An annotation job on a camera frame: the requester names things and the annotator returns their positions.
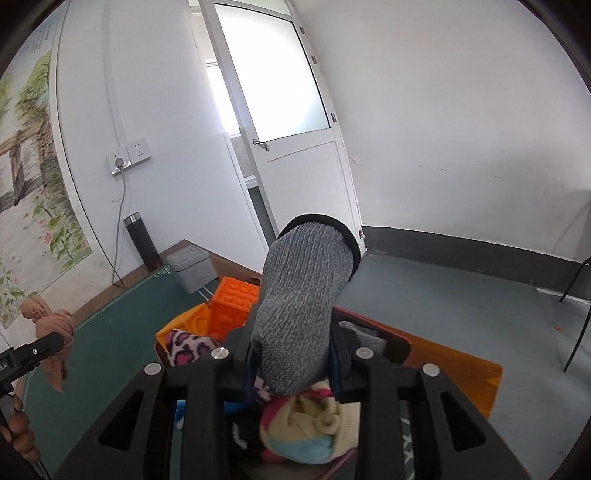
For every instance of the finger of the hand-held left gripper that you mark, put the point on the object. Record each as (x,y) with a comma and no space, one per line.
(44,348)

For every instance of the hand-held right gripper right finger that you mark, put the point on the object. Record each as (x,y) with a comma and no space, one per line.
(346,369)

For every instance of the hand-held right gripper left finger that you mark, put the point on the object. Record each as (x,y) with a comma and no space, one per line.
(235,364)

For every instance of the tan stocking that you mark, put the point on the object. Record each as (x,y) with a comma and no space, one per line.
(53,323)

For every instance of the pink leopard print sock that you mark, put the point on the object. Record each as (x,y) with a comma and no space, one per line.
(184,348)
(263,392)

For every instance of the orange studded toy cube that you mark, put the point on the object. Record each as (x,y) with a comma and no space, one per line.
(233,307)

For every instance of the pastel striped sock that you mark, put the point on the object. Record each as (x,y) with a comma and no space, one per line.
(314,429)

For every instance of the grey sock with black cuff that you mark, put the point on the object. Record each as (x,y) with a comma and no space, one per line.
(295,300)

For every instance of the red tin box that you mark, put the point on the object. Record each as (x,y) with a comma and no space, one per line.
(461,374)

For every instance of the person's left hand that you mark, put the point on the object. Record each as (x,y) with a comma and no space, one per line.
(21,429)

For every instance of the grey tin box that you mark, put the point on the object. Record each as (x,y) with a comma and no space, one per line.
(191,272)

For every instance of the black thermos bottle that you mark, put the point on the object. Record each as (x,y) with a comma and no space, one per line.
(143,244)

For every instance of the black metal chair leg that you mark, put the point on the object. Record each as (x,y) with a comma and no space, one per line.
(572,281)

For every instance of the landscape wall scroll painting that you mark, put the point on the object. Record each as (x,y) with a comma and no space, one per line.
(27,207)

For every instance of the white wall socket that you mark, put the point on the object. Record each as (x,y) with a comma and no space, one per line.
(138,150)

